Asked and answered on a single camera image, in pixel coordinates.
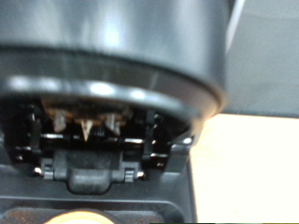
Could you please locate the black Keurig coffee machine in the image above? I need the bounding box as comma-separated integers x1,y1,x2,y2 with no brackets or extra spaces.
0,0,247,224

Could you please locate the orange lid coffee pod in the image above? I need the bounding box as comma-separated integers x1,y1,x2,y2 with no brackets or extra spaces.
43,210,116,224

